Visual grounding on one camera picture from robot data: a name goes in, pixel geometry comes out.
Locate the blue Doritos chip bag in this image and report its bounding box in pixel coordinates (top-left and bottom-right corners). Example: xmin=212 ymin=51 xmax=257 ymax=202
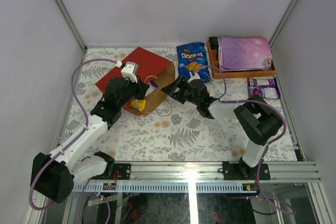
xmin=176 ymin=42 xmax=212 ymax=82

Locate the orange wooden tray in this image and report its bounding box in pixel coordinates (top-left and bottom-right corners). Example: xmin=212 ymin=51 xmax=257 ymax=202
xmin=206 ymin=39 xmax=277 ymax=78

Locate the purple snowflake cloth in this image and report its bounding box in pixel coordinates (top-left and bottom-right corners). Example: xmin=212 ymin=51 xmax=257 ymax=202
xmin=217 ymin=37 xmax=272 ymax=71

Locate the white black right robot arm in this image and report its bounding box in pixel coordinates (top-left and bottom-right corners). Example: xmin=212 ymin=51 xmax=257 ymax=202
xmin=161 ymin=77 xmax=287 ymax=179

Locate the purple snack packet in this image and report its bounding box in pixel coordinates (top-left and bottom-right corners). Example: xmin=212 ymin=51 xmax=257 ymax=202
xmin=149 ymin=80 xmax=159 ymax=90
xmin=247 ymin=77 xmax=281 ymax=100

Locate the aluminium front rail frame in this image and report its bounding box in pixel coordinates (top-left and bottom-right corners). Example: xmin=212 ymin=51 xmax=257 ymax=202
xmin=27 ymin=161 xmax=335 ymax=223

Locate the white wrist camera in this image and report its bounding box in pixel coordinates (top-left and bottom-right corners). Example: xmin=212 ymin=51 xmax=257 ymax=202
xmin=115 ymin=61 xmax=139 ymax=83
xmin=187 ymin=70 xmax=201 ymax=83

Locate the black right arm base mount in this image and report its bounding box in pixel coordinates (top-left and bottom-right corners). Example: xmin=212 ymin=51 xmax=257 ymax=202
xmin=222 ymin=162 xmax=271 ymax=180

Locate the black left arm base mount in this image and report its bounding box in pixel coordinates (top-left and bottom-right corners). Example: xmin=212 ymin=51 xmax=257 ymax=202
xmin=91 ymin=163 xmax=131 ymax=181

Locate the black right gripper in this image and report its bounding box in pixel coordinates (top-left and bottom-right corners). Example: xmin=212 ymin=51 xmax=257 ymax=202
xmin=161 ymin=76 xmax=200 ymax=106

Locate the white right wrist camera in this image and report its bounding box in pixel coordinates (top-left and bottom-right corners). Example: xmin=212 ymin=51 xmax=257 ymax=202
xmin=187 ymin=70 xmax=201 ymax=83

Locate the black object in tray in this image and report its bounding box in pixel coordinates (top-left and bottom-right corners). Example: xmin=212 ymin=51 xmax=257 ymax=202
xmin=208 ymin=37 xmax=218 ymax=50

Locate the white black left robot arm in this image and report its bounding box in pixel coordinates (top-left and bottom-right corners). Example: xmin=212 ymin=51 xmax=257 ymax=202
xmin=30 ymin=78 xmax=150 ymax=204

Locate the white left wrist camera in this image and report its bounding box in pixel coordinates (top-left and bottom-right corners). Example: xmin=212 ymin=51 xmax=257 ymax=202
xmin=115 ymin=61 xmax=139 ymax=83

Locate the red brown paper bag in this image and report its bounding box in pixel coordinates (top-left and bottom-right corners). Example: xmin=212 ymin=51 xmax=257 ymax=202
xmin=94 ymin=46 xmax=176 ymax=118

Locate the yellow snack packet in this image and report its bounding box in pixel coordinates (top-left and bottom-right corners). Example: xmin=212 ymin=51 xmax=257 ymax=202
xmin=130 ymin=99 xmax=146 ymax=112

